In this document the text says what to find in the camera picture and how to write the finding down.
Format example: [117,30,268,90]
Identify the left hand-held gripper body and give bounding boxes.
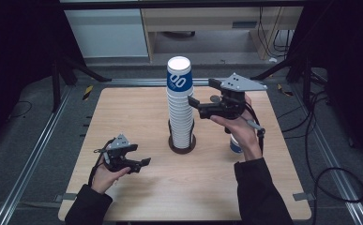
[93,133,131,173]

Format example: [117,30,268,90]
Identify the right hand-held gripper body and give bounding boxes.
[219,72,268,121]

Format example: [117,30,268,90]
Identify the stack of paper cups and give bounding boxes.
[165,55,195,149]

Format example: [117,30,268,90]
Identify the blue white paper cup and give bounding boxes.
[229,133,245,155]

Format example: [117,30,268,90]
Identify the black cup holder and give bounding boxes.
[167,118,198,156]

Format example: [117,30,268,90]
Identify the person's left hand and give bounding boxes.
[90,163,132,196]

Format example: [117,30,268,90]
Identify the person's right hand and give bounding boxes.
[209,93,264,162]

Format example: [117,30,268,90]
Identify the yellow black tape strip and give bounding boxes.
[82,84,94,101]
[277,83,295,98]

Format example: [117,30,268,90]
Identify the black metal stand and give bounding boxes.
[51,55,113,113]
[250,52,315,109]

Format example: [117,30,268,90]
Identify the white cabinet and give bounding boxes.
[64,8,149,59]

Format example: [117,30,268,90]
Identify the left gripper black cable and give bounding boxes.
[87,139,114,188]

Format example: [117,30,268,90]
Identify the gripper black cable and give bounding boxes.
[87,139,114,188]
[245,102,266,156]

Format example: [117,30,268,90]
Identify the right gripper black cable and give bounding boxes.
[245,102,266,156]

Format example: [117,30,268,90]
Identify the grey table bracket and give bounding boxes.
[292,192,316,203]
[53,192,78,203]

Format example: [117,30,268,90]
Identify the metal cross rail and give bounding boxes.
[103,77,265,87]

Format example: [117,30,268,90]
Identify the hanging black desk cables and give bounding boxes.
[257,7,294,60]

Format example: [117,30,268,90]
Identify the long metal floor rail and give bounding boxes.
[291,83,363,225]
[0,84,74,225]

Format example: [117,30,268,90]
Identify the thin black floor cable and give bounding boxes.
[6,99,34,124]

